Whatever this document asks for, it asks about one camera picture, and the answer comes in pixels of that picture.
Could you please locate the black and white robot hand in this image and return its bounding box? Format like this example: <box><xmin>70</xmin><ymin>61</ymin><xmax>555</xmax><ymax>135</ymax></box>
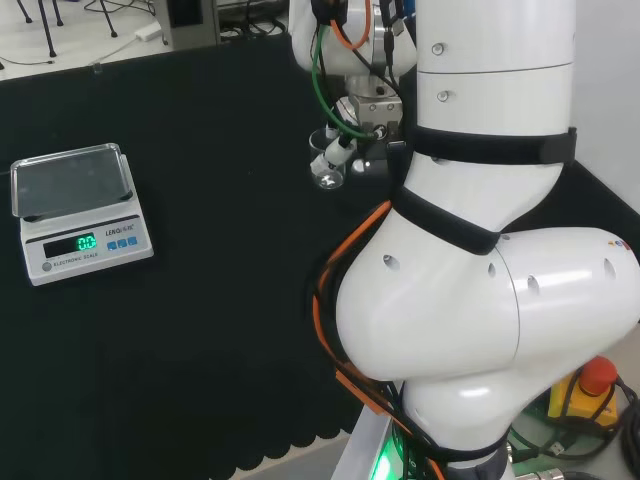
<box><xmin>309</xmin><ymin>94</ymin><xmax>406</xmax><ymax>177</ymax></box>

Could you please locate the clear glass beaker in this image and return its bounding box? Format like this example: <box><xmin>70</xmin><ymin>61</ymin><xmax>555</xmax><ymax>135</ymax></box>
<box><xmin>308</xmin><ymin>127</ymin><xmax>348</xmax><ymax>191</ymax></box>

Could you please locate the grey metal cabinet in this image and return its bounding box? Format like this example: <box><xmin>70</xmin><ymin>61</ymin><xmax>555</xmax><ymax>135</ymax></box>
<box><xmin>152</xmin><ymin>0</ymin><xmax>222</xmax><ymax>51</ymax></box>

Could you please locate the black bench cloth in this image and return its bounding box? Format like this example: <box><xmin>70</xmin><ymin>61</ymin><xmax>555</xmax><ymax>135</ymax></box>
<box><xmin>0</xmin><ymin>35</ymin><xmax>640</xmax><ymax>480</ymax></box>

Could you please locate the black tripod leg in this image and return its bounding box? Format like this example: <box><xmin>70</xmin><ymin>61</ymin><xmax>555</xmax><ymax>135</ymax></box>
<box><xmin>98</xmin><ymin>0</ymin><xmax>120</xmax><ymax>39</ymax></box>
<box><xmin>37</xmin><ymin>0</ymin><xmax>58</xmax><ymax>58</ymax></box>

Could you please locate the white electronic balance steel pan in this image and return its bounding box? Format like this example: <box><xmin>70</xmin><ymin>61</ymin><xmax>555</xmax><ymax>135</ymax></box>
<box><xmin>9</xmin><ymin>143</ymin><xmax>155</xmax><ymax>287</ymax></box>

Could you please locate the yellow stop button red cap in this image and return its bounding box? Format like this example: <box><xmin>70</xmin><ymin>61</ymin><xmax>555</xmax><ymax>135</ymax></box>
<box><xmin>546</xmin><ymin>355</ymin><xmax>622</xmax><ymax>427</ymax></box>

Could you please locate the green cable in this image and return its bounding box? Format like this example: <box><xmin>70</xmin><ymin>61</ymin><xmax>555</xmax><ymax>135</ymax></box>
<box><xmin>311</xmin><ymin>18</ymin><xmax>382</xmax><ymax>141</ymax></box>

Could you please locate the orange cable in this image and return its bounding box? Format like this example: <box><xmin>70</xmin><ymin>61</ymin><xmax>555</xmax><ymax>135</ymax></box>
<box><xmin>311</xmin><ymin>0</ymin><xmax>447</xmax><ymax>480</ymax></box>

